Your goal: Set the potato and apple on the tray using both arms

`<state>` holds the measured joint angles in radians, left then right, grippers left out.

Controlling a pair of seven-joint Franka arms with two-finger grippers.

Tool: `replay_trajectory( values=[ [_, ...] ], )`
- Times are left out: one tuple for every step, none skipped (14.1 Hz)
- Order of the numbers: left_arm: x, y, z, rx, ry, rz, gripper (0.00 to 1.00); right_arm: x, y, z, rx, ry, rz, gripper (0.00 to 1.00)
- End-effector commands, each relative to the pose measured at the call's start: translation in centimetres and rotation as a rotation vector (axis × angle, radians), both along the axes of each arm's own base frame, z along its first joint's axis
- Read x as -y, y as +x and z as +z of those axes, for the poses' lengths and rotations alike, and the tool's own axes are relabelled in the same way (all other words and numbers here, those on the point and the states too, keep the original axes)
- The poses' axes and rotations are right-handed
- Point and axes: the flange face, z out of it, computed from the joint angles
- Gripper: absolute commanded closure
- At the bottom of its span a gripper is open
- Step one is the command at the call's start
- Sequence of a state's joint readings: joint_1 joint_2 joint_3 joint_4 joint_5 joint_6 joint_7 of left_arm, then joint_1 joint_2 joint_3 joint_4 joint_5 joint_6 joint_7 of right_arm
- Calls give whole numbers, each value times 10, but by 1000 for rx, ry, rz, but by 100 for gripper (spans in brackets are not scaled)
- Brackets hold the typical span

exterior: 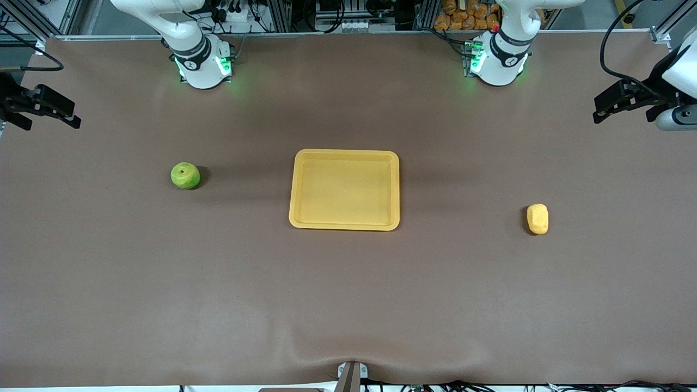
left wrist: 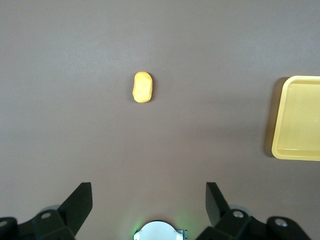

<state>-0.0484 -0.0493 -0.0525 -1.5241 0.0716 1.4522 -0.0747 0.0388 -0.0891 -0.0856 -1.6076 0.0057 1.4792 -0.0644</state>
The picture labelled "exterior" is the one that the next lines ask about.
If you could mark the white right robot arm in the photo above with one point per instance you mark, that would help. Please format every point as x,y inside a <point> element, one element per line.
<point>201,65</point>

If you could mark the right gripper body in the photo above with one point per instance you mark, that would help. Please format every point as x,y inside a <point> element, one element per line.
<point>6,92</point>

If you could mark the brown table mat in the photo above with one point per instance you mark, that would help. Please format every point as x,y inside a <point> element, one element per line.
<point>348,305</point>

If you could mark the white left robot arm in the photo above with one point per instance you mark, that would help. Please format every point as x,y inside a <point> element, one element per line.
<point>506,60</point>

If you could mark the green apple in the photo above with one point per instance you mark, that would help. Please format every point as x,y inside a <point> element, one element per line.
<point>185,176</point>

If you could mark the aluminium frame post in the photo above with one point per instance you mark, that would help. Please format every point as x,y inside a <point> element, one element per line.
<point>32,19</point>
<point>667,27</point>

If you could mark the yellow potato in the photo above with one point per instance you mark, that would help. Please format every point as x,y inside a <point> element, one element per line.
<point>538,219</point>

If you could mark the white power strip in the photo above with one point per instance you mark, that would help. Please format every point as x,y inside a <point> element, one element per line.
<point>234,15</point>

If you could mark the metal camera stand bracket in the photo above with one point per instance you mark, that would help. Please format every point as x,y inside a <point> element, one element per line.
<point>351,378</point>

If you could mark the yellow plastic tray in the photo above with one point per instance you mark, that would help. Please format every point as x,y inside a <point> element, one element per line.
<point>343,190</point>

